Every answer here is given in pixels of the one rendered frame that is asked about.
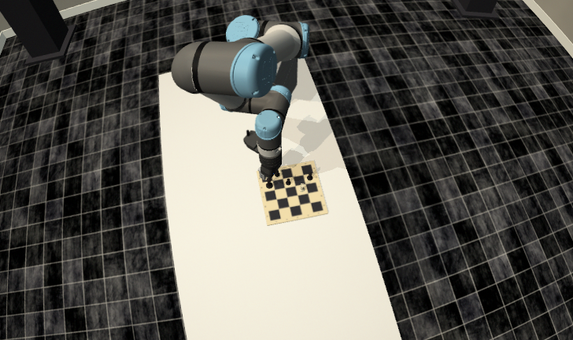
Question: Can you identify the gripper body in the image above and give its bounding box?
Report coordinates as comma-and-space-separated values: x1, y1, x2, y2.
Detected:
243, 130, 282, 178

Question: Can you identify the beige and black chessboard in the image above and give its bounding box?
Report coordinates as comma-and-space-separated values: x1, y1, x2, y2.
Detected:
257, 161, 328, 226

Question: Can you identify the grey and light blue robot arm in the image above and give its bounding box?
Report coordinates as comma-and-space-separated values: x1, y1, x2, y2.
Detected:
171, 15, 309, 151

